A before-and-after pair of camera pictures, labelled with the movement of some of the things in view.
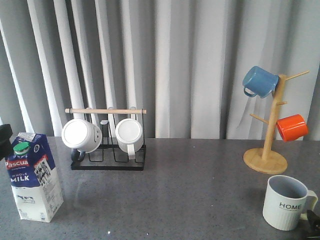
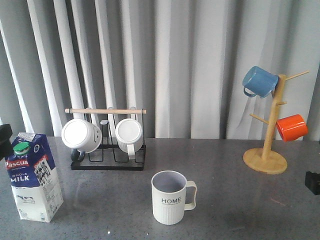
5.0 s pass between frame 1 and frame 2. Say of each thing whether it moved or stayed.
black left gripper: stayed
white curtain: stayed
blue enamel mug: stayed
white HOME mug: moved
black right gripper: moved
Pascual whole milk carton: stayed
